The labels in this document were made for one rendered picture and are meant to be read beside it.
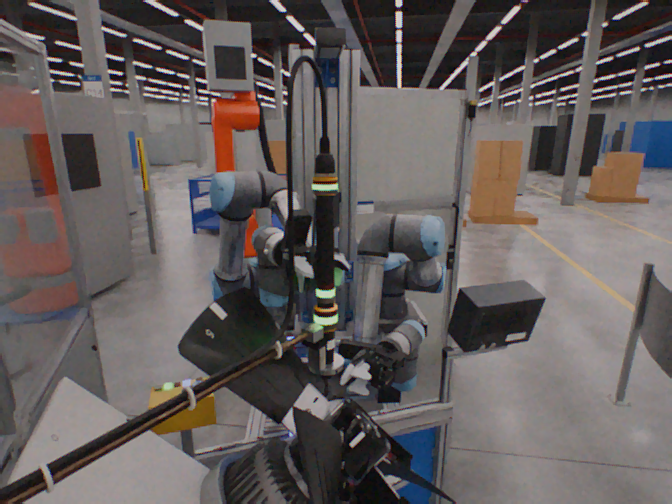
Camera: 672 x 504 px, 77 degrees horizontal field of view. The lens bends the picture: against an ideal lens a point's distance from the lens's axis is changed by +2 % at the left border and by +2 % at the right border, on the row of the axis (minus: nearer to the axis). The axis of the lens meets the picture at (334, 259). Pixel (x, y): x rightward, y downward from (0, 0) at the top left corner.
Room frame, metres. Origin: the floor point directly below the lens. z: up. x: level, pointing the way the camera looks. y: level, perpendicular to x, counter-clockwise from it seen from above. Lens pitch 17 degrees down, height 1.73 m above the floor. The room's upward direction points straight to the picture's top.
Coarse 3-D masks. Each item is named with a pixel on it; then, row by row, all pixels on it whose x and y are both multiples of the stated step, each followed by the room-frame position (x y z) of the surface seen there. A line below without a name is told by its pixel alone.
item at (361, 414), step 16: (352, 400) 0.69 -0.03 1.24; (336, 416) 0.64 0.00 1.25; (352, 416) 0.62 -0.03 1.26; (368, 416) 0.70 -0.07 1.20; (352, 432) 0.60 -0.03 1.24; (368, 432) 0.60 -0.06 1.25; (352, 448) 0.59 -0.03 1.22; (368, 448) 0.59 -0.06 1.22; (384, 448) 0.60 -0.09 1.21; (352, 464) 0.58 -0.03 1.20; (368, 464) 0.59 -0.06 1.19
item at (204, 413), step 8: (152, 392) 0.97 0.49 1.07; (160, 392) 0.97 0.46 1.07; (168, 392) 0.97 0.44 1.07; (176, 392) 0.97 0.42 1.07; (152, 400) 0.94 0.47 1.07; (160, 400) 0.94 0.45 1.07; (208, 400) 0.95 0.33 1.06; (200, 408) 0.95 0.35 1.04; (208, 408) 0.95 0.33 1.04; (176, 416) 0.93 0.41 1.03; (184, 416) 0.93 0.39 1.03; (192, 416) 0.94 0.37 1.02; (200, 416) 0.95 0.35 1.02; (208, 416) 0.95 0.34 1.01; (160, 424) 0.92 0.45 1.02; (168, 424) 0.92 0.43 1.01; (176, 424) 0.93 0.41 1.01; (184, 424) 0.93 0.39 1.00; (192, 424) 0.94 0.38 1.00; (200, 424) 0.94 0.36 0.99; (208, 424) 0.95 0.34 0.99; (160, 432) 0.91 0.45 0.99; (168, 432) 0.92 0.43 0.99
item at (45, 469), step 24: (288, 96) 0.66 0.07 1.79; (288, 120) 0.66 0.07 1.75; (288, 144) 0.66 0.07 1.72; (288, 168) 0.65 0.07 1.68; (288, 192) 0.65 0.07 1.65; (288, 216) 0.66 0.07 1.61; (288, 312) 0.65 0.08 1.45; (240, 360) 0.56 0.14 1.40; (192, 408) 0.48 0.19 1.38; (120, 432) 0.41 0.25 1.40; (72, 456) 0.37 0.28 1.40; (24, 480) 0.34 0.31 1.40; (48, 480) 0.35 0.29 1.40
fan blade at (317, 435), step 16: (304, 416) 0.42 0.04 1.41; (304, 432) 0.40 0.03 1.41; (320, 432) 0.44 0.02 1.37; (336, 432) 0.52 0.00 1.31; (304, 448) 0.38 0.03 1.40; (320, 448) 0.42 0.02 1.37; (336, 448) 0.49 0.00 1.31; (304, 464) 0.36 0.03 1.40; (320, 464) 0.40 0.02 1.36; (336, 464) 0.47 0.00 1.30; (320, 480) 0.39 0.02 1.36; (336, 480) 0.45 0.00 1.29; (320, 496) 0.37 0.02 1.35; (336, 496) 0.46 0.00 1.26
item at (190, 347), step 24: (240, 288) 0.77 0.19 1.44; (240, 312) 0.71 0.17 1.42; (264, 312) 0.75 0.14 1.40; (192, 336) 0.61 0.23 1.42; (240, 336) 0.67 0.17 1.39; (264, 336) 0.70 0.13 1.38; (192, 360) 0.58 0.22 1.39; (216, 360) 0.61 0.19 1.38; (288, 360) 0.69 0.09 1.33; (240, 384) 0.61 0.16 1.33; (264, 384) 0.63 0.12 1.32; (288, 384) 0.66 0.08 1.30; (264, 408) 0.61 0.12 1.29; (288, 408) 0.63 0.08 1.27
